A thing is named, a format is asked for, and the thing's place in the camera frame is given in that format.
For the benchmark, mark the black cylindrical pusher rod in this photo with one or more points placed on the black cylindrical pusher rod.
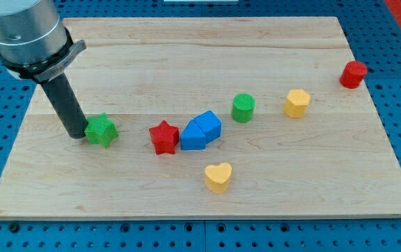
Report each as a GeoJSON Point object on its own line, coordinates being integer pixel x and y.
{"type": "Point", "coordinates": [63, 100]}

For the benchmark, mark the grey clamp flange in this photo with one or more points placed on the grey clamp flange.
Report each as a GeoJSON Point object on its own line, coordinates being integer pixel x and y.
{"type": "Point", "coordinates": [50, 68]}

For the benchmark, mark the green star block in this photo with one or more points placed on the green star block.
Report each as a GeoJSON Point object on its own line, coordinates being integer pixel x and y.
{"type": "Point", "coordinates": [100, 130]}

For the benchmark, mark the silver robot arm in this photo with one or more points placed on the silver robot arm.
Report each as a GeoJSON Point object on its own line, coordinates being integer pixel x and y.
{"type": "Point", "coordinates": [35, 45]}

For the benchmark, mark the red star block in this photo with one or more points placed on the red star block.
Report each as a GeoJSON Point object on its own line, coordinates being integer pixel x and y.
{"type": "Point", "coordinates": [164, 137]}

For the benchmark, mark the blue triangular block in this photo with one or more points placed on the blue triangular block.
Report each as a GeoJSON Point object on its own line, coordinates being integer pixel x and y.
{"type": "Point", "coordinates": [192, 137]}

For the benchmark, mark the blue cube block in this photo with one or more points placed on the blue cube block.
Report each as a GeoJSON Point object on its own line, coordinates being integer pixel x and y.
{"type": "Point", "coordinates": [210, 124]}

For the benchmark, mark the wooden board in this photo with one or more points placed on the wooden board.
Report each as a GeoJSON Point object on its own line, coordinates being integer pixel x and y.
{"type": "Point", "coordinates": [335, 162]}

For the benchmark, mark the yellow heart block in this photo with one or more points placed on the yellow heart block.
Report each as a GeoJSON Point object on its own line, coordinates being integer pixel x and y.
{"type": "Point", "coordinates": [217, 177]}

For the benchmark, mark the green cylinder block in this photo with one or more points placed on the green cylinder block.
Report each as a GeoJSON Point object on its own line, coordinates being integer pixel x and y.
{"type": "Point", "coordinates": [243, 106]}

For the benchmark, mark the yellow hexagon block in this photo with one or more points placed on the yellow hexagon block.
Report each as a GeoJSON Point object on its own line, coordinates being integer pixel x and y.
{"type": "Point", "coordinates": [296, 103]}

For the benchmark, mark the red cylinder block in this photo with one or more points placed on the red cylinder block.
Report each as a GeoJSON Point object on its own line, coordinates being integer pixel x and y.
{"type": "Point", "coordinates": [353, 74]}

